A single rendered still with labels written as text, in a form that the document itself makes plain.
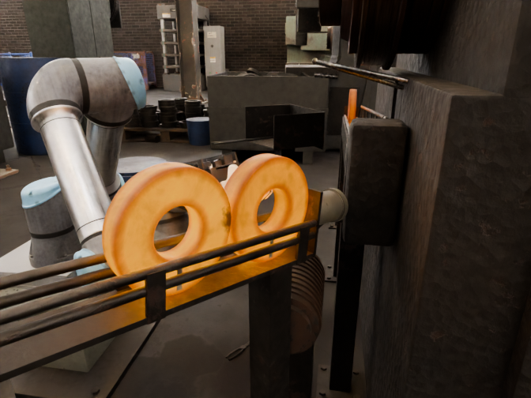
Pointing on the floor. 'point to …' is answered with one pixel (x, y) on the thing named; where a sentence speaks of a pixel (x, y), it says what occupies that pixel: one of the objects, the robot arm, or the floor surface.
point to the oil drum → (14, 100)
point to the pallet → (164, 120)
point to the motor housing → (305, 324)
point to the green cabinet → (69, 30)
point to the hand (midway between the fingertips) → (265, 196)
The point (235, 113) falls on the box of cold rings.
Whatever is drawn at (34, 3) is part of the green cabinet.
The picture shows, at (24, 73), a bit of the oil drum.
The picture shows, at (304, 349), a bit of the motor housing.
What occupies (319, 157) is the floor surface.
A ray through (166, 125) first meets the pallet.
